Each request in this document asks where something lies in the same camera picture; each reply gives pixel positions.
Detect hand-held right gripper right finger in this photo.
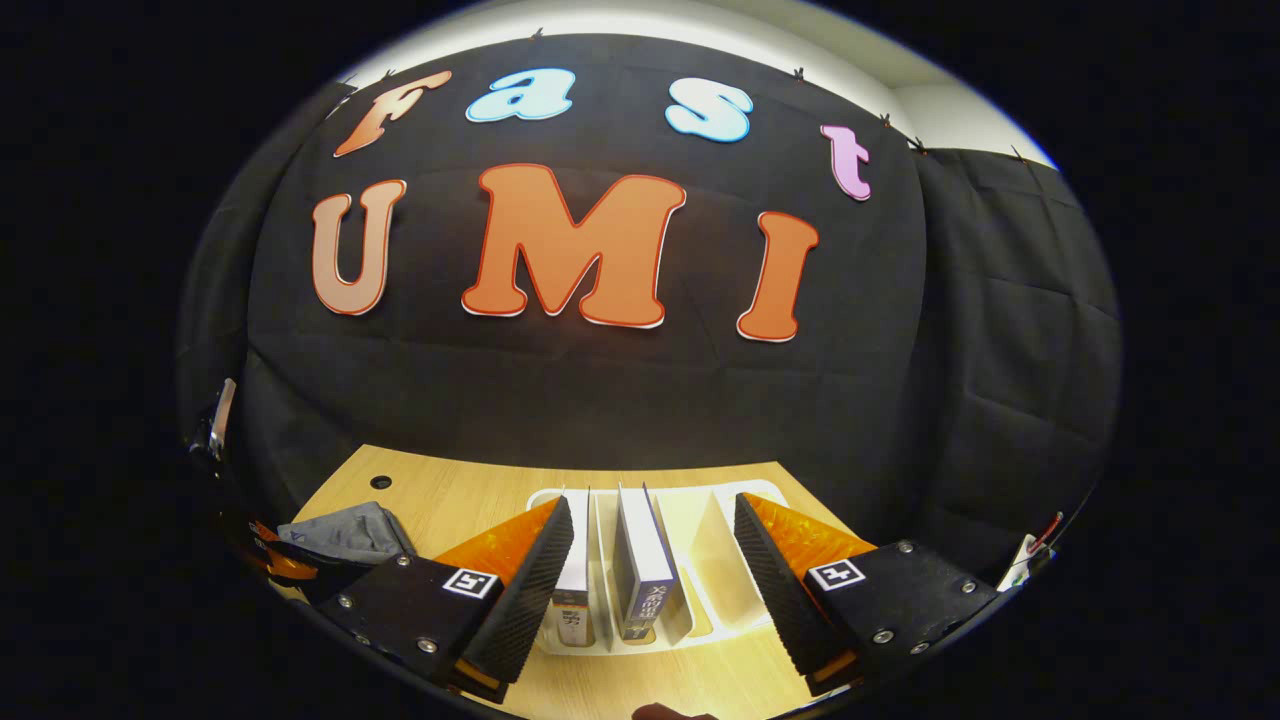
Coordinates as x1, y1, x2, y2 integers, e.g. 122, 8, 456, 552
733, 492, 1001, 698

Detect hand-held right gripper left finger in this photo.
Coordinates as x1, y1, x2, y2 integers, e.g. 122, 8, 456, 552
318, 495, 576, 704

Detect white spine book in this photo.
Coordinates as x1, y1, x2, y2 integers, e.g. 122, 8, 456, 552
550, 488, 598, 649

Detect white bookshelf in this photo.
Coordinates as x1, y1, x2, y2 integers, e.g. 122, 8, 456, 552
527, 480, 791, 656

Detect grey schoolbag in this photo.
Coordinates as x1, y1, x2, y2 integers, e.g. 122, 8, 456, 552
278, 502, 416, 576

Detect blue picture cover book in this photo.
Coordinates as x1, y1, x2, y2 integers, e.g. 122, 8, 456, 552
612, 483, 693, 644

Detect white and red object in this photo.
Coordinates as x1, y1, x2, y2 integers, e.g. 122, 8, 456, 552
998, 512, 1063, 593

